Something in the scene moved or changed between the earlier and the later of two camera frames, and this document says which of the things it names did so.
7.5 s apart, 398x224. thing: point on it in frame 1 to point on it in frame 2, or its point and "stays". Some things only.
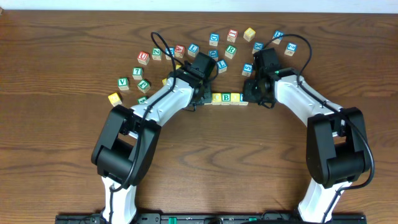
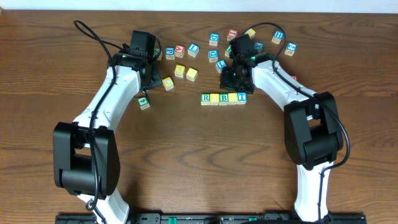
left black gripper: x=205 y=96 to x=155 y=78
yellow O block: x=216 y=98 stays
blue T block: x=241 y=100 stays
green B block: x=226 y=98 stays
